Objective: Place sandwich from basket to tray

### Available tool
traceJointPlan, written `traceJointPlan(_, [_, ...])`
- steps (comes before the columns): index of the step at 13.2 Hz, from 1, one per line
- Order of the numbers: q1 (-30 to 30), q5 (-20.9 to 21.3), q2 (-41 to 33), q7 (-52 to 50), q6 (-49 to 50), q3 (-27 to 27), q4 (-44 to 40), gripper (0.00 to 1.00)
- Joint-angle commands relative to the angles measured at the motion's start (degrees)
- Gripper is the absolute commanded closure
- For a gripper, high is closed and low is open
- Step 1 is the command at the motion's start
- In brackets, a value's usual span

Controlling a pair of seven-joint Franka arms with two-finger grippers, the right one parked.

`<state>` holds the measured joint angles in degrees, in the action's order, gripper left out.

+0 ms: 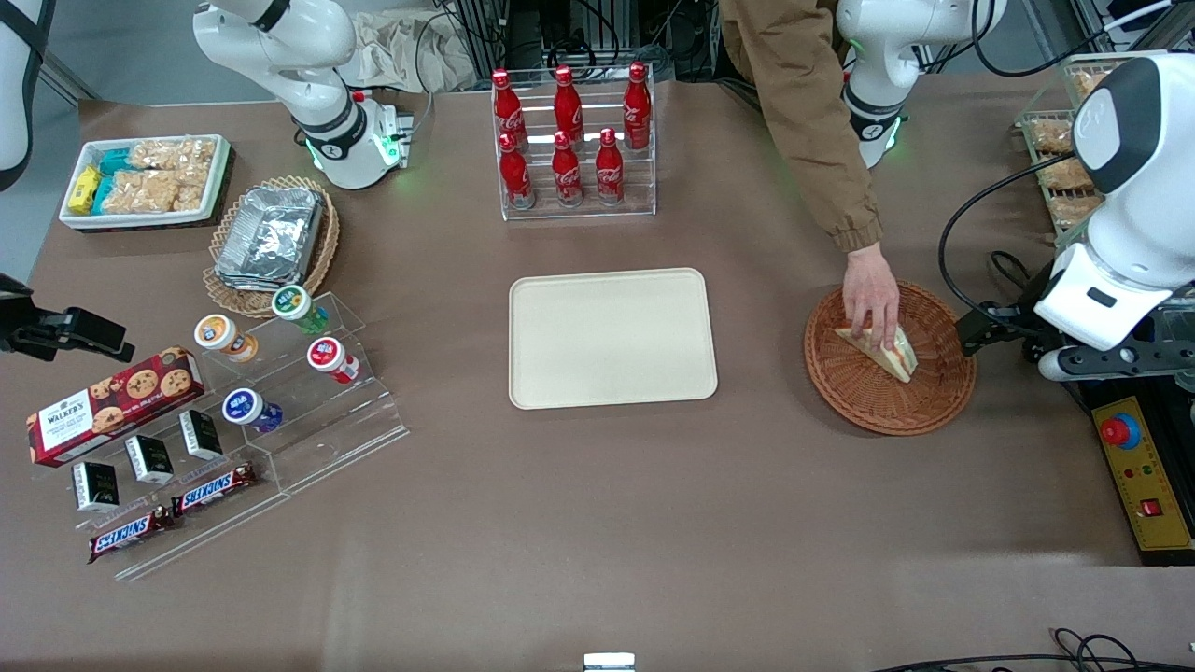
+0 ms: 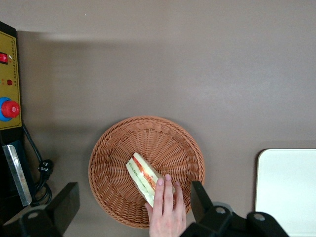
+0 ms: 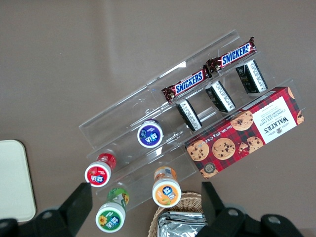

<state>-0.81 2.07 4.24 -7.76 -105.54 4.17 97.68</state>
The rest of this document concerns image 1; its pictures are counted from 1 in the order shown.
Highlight grey metal frame bar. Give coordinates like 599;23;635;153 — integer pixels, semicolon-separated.
37;47;99;105

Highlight triangle sandwich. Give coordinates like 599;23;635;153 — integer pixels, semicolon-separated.
834;322;920;385

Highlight white rectangular snack bin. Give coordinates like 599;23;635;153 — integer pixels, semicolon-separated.
58;133;232;231

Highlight yellow snack pack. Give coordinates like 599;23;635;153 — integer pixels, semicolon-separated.
67;166;102;214

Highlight blue lid cup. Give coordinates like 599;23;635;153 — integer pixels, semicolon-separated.
222;387;284;434

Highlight white wire rack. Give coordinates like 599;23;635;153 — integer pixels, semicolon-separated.
1016;51;1168;248

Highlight small black box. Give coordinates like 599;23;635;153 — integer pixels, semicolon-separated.
179;409;224;461
124;434;176;485
73;461;120;512

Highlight green lid cup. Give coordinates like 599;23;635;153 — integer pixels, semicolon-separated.
272;285;330;335

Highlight clear acrylic step display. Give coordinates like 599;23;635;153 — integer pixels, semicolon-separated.
33;392;292;581
191;291;410;496

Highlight foil container stack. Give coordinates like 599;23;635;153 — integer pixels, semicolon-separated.
215;185;325;292

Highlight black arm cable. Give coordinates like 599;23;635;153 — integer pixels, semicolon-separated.
937;173;1089;323

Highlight black equipment rack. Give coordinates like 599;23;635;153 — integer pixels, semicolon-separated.
434;0;722;90

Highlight orange lid cup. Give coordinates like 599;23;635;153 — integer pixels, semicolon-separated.
194;315;260;364

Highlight red cola bottle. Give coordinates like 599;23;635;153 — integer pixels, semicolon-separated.
595;128;625;205
551;131;584;207
492;68;527;143
554;65;585;141
624;62;653;151
499;132;536;210

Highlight rice cracker bag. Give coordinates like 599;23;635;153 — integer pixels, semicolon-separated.
129;138;218;175
101;170;208;214

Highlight black machine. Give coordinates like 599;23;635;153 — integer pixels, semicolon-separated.
1078;289;1195;567

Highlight yellow control panel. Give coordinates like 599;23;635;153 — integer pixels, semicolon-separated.
1092;396;1195;553

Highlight light wicker basket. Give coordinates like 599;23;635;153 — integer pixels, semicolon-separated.
203;175;341;319

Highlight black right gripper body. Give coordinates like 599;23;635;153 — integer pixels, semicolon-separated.
0;310;74;363

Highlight beige crumpled cloth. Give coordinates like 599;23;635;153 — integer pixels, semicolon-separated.
353;9;477;94

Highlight black table cable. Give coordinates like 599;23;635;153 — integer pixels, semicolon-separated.
988;250;1039;311

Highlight Snickers bar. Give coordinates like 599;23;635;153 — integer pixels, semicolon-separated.
88;505;176;565
172;462;258;517

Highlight beige plastic tray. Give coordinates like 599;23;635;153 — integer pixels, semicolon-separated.
508;267;720;412

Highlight bare person hand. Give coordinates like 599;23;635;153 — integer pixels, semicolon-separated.
841;243;904;355

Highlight black floor cables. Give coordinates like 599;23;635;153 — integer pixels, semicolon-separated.
868;627;1195;672

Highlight clear acrylic bottle rack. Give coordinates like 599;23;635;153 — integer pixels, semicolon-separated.
492;79;657;222

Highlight red lid cup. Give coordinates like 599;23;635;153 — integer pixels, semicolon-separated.
307;337;361;385

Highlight brown round wicker basket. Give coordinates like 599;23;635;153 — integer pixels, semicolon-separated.
804;280;977;437

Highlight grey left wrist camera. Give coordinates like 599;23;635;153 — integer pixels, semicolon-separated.
1039;343;1195;382

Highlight red Walkers cookie box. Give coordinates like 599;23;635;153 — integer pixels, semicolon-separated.
26;346;206;468

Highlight brown jacket forearm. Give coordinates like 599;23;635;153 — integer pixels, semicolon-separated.
719;0;884;255

